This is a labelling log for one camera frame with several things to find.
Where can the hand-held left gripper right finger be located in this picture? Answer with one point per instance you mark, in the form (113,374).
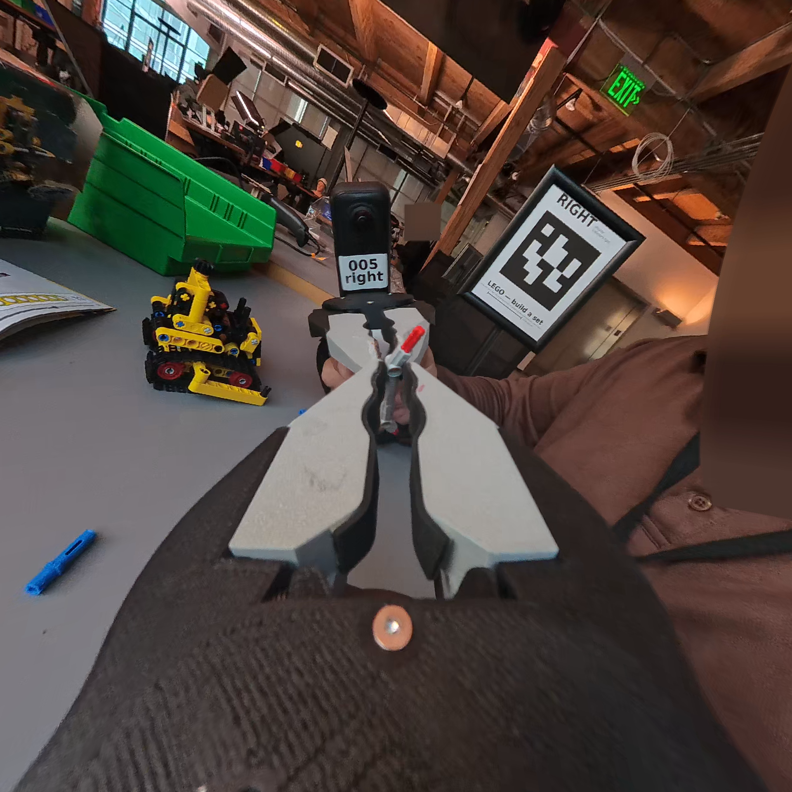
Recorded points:
(476,489)

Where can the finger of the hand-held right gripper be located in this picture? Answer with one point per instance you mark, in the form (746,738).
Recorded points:
(425,346)
(349,343)

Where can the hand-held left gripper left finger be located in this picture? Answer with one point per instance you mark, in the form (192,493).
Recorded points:
(309,482)

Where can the grey and red lego piece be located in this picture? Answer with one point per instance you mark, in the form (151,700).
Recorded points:
(396,362)

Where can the person's right forearm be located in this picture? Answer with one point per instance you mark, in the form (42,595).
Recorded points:
(557,383)

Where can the yellow and black lego bulldozer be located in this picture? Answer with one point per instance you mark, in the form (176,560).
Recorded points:
(198,346)

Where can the blue lego pin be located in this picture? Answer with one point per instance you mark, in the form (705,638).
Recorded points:
(59,563)

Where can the lego instruction booklet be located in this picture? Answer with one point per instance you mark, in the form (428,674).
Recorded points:
(37,303)

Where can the lego set box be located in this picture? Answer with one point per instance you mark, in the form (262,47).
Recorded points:
(31,161)

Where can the person's right hand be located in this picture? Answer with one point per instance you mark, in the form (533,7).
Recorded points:
(334,374)

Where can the grey handheld tool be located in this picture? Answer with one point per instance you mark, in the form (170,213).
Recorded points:
(291,219)

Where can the black floor lamp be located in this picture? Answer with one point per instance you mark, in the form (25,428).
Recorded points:
(365,105)

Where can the black framed marker sign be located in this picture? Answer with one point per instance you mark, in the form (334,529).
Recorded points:
(550,260)

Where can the cluttered workbench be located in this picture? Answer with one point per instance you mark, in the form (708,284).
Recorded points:
(247,136)

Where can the green plastic bin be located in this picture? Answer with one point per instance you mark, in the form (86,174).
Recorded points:
(154,198)

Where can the large paned window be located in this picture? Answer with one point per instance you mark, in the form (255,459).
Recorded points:
(154,37)

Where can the green exit sign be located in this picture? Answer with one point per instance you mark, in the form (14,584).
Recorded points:
(623,90)

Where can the wooden support post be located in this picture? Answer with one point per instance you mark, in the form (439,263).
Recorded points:
(501,148)

